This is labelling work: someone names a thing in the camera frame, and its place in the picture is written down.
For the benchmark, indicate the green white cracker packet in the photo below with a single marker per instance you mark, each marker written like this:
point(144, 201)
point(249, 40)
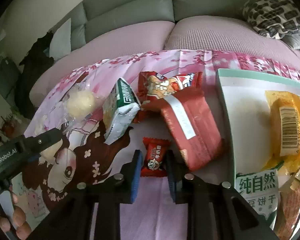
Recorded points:
point(119, 110)

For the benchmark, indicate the grey sofa with pink cover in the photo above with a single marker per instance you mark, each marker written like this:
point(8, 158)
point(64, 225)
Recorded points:
point(104, 29)

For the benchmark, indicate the light grey cushion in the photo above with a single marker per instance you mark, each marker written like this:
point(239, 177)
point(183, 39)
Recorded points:
point(60, 45)

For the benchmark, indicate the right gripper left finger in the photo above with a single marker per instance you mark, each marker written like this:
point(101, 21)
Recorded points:
point(131, 178)

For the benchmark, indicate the black white patterned cushion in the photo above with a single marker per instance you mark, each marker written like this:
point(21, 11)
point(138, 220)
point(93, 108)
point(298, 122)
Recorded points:
point(272, 18)

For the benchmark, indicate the red cartoon snack packet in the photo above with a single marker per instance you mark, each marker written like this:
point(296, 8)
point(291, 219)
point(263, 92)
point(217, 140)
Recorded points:
point(153, 86)

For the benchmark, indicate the small red candy packet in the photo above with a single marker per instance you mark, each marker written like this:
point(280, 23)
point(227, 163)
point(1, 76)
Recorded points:
point(153, 163)

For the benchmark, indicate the dark red snack box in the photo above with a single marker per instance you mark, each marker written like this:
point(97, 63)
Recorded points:
point(191, 124)

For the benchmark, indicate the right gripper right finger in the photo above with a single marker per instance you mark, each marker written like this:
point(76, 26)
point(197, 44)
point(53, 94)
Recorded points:
point(176, 169)

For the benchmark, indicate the pink cartoon print cloth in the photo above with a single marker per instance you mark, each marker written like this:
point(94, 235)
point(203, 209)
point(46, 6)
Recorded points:
point(79, 195)

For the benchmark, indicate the peach barcode pastry packet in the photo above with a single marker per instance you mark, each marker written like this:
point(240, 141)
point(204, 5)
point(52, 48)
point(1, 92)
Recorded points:
point(287, 225)

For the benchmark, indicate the black clothing pile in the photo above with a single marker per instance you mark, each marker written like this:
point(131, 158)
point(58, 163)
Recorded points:
point(35, 63)

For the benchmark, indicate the clear bag white pastry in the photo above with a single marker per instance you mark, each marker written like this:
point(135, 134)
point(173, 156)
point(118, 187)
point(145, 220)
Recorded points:
point(79, 103)

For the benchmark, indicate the teal white tray box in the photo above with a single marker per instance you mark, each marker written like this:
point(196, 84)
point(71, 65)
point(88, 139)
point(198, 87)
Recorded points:
point(242, 94)

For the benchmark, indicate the green mung bean biscuit packet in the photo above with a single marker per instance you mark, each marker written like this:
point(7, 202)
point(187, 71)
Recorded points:
point(261, 191)

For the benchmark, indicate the person left hand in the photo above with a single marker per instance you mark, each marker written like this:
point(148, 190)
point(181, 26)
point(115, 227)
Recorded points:
point(12, 216)

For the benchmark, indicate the orange bread packet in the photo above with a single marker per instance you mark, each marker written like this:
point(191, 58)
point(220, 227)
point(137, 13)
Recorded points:
point(284, 130)

